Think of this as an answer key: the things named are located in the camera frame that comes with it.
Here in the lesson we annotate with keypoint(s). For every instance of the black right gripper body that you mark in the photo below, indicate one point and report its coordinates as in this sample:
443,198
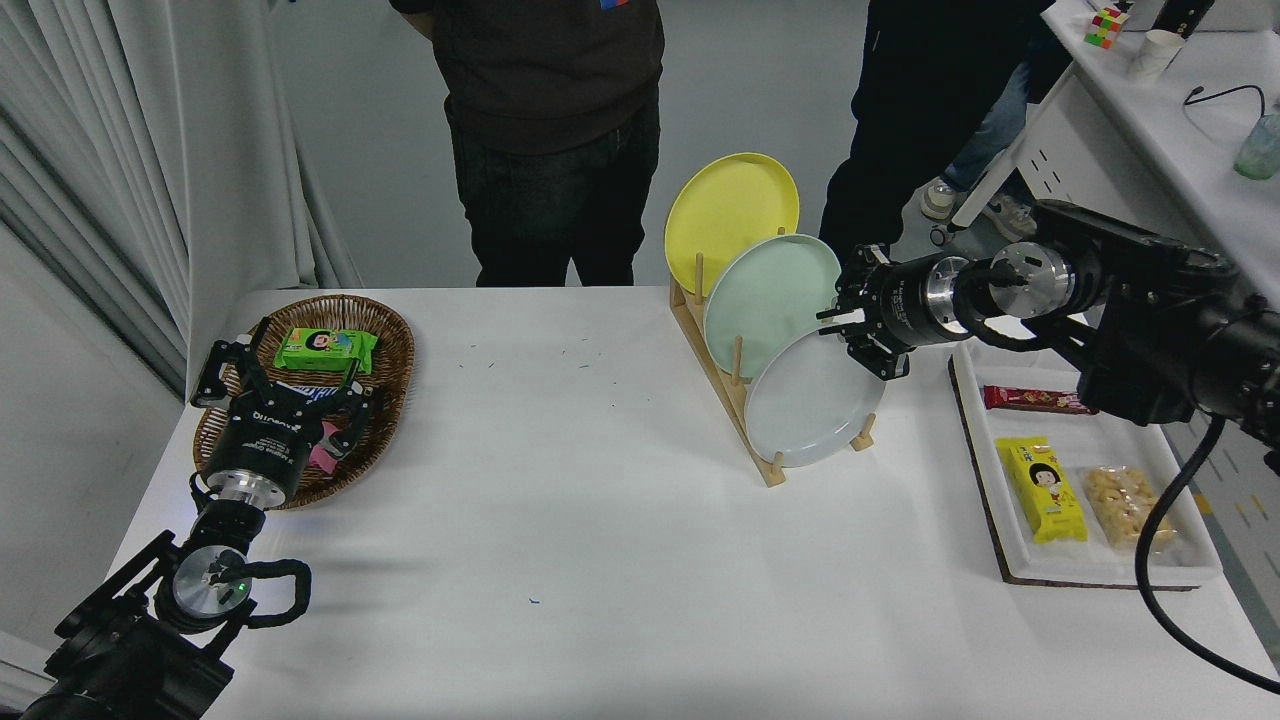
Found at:
900,305

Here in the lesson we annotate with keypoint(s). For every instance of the standing person's forearm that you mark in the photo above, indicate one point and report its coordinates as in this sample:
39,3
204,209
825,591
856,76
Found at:
415,15

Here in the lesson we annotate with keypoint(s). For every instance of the person in black trousers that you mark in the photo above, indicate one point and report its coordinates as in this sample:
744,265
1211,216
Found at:
930,100

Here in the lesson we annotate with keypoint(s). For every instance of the green snack pack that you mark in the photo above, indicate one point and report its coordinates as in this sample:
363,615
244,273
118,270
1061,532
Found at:
325,350

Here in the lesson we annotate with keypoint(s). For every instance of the person in blue jeans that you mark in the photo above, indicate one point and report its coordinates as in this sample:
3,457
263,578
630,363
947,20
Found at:
985,130

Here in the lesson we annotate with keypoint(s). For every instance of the white tray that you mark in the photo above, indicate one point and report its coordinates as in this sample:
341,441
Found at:
1090,445

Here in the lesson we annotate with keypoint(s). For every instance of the dark blue snack bar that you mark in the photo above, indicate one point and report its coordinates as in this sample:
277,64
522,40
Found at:
300,388

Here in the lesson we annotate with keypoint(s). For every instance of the grey plate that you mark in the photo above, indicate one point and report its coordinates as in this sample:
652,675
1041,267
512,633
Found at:
805,410

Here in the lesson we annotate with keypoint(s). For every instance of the wooden plate rack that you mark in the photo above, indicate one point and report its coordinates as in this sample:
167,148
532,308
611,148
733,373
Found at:
771,474

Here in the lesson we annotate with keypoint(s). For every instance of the pink snack pack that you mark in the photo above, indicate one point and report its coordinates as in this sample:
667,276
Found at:
322,458

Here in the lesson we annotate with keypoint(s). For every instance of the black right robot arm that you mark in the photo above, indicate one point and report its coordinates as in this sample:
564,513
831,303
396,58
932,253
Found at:
1150,330

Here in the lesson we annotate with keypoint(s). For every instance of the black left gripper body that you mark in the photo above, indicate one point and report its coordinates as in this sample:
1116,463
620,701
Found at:
262,445

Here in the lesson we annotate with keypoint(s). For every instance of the clear bag of puffed snack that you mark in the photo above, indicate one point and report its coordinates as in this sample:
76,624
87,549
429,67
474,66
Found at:
1115,500

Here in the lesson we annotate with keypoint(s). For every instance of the yellow snack pack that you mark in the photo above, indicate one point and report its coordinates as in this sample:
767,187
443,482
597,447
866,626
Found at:
1045,495

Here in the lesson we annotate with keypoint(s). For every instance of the person standing in brown top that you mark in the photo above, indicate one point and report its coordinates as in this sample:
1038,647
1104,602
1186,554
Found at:
550,80

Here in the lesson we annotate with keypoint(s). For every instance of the colourful puzzle cube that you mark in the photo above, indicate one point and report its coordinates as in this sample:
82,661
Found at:
1105,28

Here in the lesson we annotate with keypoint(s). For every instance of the white side desk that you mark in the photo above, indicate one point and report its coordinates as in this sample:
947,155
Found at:
1180,150

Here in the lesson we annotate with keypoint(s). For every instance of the red snack bar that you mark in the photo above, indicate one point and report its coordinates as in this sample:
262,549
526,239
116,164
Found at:
1030,399

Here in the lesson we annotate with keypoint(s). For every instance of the white paper cup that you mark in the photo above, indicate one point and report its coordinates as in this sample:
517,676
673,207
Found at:
1155,55

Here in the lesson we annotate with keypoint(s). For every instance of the white curtain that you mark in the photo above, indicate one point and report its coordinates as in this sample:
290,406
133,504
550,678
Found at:
150,150

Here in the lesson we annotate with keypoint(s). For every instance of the brown wicker basket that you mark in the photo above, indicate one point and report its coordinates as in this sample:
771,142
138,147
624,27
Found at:
390,340

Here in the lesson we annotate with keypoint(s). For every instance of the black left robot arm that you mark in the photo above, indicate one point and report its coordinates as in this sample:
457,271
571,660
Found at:
120,665

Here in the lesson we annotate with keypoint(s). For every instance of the yellow plate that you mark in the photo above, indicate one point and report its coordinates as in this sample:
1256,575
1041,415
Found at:
725,215

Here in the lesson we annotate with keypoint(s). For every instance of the green translucent bottle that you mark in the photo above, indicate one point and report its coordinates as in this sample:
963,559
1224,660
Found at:
1260,150

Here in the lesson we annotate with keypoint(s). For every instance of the mint green plate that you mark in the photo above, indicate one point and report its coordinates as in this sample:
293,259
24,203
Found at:
770,295

